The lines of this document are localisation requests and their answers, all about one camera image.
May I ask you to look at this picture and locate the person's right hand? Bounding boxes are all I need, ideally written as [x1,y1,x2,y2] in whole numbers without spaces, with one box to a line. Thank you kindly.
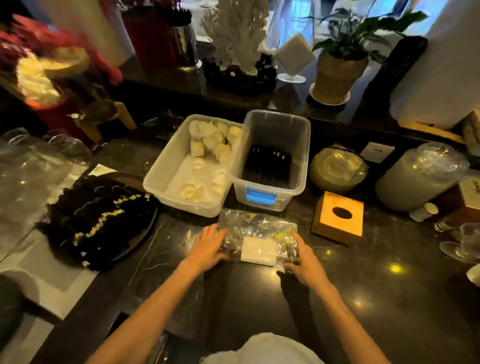
[283,230,331,290]

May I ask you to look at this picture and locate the person's left hand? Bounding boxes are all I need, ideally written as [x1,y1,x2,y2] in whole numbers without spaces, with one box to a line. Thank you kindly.
[182,223,230,277]

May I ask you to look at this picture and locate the wooden tissue box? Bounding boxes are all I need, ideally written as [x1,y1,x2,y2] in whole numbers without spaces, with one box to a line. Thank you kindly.
[311,191,365,246]

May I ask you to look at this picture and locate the white napkins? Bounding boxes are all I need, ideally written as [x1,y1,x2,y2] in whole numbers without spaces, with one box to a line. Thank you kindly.
[240,236,278,267]

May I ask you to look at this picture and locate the clear plastic bag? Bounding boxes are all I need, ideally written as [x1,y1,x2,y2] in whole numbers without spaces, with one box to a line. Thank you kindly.
[183,208,301,273]

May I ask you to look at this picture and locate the person's right forearm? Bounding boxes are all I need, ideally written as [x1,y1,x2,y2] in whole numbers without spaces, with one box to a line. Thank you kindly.
[311,279,391,364]

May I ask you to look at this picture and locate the person's left forearm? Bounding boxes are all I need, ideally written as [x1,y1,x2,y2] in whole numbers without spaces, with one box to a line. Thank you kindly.
[86,258,203,364]

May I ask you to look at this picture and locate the person's white shirt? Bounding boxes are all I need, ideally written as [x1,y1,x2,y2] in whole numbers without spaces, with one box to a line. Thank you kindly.
[200,332,325,364]

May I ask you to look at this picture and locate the tea box with brown print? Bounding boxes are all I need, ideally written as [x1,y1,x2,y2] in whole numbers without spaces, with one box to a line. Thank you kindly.
[431,178,480,226]

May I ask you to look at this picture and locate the white plastic bin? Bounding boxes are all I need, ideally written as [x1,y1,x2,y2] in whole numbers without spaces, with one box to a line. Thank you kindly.
[142,113,245,219]

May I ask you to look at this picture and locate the wrapped stack of round lids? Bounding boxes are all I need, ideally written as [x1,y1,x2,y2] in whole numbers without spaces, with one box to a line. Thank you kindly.
[308,145,370,194]

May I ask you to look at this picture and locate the stack of black chopsticks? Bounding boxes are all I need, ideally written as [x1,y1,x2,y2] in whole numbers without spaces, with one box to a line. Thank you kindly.
[241,144,293,190]

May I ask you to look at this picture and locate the black tray with fringed cloth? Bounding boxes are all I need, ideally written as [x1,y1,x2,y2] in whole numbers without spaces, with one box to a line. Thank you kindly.
[35,171,160,273]

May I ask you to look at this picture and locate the pile of rolled white towels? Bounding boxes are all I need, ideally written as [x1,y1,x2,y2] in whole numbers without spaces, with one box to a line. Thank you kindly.
[179,119,244,205]

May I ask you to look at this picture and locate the small white bottle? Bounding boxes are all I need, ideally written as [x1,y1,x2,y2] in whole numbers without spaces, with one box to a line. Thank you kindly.
[408,202,440,223]

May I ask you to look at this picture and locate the white paper card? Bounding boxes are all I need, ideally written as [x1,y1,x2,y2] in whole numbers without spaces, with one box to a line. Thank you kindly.
[88,163,117,177]

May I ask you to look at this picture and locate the tall wrapped stack of cups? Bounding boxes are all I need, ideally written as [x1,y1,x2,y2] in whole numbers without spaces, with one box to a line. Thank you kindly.
[375,142,470,213]

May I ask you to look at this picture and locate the clear bin with blue latch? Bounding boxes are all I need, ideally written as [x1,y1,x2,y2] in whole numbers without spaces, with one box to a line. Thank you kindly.
[228,109,312,212]

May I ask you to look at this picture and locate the wooden stand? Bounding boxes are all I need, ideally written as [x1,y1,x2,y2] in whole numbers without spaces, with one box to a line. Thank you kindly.
[71,101,138,145]

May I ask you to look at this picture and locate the clear stemmed glass dish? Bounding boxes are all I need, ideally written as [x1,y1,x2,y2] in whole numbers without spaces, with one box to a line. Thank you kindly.
[438,223,480,265]

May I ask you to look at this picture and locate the black ornament base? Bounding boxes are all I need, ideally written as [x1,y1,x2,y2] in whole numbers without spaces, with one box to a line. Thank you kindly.
[202,52,278,97]

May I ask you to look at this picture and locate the white saucer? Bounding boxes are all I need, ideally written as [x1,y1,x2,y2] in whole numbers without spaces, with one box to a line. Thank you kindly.
[308,82,352,107]

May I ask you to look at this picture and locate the yellow wooden board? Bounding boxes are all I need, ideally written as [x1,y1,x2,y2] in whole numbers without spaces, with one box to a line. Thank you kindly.
[397,119,466,145]

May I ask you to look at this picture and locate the plastic wrapped glassware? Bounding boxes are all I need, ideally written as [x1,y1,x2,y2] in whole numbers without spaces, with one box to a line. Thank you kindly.
[0,127,93,256]

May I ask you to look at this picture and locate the green plant in tan pot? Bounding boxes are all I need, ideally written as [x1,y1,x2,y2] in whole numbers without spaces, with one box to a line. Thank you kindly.
[303,7,429,105]

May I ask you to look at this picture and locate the silver metal bucket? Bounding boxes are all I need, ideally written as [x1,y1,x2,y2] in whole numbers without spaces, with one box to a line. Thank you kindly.
[164,7,203,72]

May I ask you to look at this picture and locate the white napkin in stemmed glass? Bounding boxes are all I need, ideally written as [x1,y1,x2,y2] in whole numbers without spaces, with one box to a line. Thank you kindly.
[275,32,317,84]

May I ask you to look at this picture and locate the black cylinder device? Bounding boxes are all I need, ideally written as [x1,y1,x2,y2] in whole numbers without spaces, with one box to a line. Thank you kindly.
[361,35,429,117]

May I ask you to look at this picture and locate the pale coral ornament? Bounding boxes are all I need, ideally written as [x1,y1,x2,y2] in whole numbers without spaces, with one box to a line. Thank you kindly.
[199,0,271,76]

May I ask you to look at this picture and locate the large white paper roll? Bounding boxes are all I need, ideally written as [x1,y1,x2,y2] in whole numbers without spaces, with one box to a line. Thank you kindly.
[389,0,480,130]

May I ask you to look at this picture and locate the white wall socket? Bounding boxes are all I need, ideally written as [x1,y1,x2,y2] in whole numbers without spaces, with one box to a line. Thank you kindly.
[359,141,396,164]

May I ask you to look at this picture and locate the white round pedestal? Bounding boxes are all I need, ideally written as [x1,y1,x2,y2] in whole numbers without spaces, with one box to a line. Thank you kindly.
[35,0,136,68]

